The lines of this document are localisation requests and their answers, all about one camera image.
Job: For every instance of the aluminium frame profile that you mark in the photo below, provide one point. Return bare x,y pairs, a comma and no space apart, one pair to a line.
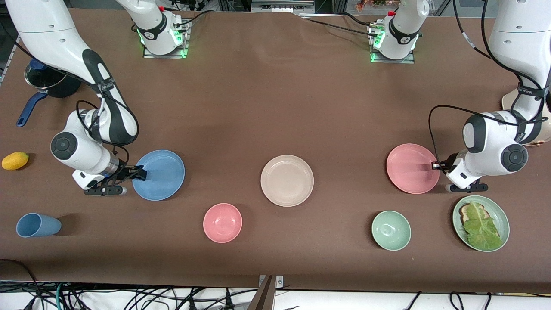
10,62

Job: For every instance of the metal base plate of right arm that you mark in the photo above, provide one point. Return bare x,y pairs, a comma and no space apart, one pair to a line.
165,56

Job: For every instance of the glass lid with blue knob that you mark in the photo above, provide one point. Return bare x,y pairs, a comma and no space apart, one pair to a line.
41,78

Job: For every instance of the toasted bread slice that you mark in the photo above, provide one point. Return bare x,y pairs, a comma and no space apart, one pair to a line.
465,212

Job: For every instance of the small pink bowl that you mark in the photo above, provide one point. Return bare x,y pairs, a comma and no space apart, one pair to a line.
222,223

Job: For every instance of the yellow lemon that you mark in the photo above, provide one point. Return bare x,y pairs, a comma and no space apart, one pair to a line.
15,161

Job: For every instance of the orange flower decoration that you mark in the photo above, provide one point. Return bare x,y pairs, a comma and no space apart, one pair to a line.
366,5

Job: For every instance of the green plate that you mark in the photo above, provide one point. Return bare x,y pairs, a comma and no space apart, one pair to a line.
501,217

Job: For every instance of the beige plate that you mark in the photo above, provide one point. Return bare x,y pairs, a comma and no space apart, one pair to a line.
287,181

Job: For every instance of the beige toaster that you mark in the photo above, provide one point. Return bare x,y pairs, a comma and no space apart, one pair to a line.
509,101

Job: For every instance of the grey metal box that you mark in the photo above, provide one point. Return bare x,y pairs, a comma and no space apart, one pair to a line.
280,6

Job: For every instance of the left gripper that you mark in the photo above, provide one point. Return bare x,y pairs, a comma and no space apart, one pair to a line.
450,162

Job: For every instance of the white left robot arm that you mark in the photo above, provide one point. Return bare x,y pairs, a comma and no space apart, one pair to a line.
516,34

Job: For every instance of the blue cup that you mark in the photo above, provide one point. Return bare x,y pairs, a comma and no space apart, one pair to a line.
38,225

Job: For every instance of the pink plate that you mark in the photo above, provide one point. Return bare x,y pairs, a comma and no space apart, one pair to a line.
411,168

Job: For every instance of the brown table cover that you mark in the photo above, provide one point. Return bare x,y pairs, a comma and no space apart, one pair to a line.
275,107

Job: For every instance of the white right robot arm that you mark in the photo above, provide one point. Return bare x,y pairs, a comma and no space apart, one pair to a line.
43,34

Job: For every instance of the small green bowl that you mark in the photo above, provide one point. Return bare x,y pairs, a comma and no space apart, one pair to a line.
391,230

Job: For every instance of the blue plate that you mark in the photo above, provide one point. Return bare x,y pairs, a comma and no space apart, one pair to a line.
161,176

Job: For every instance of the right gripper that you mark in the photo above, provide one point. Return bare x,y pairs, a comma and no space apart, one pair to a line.
125,171

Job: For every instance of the green lettuce leaf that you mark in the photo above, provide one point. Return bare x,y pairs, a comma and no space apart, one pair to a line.
482,228

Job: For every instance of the silver table bracket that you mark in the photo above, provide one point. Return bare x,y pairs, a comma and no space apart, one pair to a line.
280,280

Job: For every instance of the dark angled bar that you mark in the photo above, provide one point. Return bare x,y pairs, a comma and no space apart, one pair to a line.
263,299

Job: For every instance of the metal base plate of left arm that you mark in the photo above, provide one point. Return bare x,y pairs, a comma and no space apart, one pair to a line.
391,61

